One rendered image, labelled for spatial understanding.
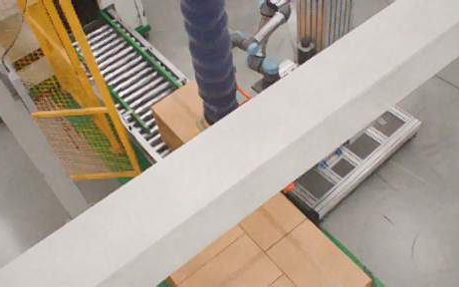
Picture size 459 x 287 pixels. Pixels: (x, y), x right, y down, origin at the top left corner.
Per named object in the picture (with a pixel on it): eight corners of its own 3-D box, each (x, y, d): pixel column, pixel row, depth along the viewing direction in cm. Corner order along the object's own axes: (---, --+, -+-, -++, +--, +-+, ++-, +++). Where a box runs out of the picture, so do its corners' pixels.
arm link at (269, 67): (273, 85, 375) (272, 71, 364) (258, 77, 381) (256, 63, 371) (283, 74, 380) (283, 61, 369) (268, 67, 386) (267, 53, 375)
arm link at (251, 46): (299, 16, 358) (253, 60, 340) (286, 10, 363) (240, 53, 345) (299, 2, 349) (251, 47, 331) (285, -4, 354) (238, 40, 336)
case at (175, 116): (160, 139, 433) (149, 106, 402) (200, 113, 445) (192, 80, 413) (203, 185, 402) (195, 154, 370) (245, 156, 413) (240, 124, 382)
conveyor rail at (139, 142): (56, 56, 529) (49, 42, 514) (61, 54, 531) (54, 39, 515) (191, 208, 408) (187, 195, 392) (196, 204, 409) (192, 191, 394)
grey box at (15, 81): (18, 97, 349) (-3, 64, 325) (26, 93, 350) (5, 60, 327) (31, 114, 338) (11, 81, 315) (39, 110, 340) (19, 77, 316)
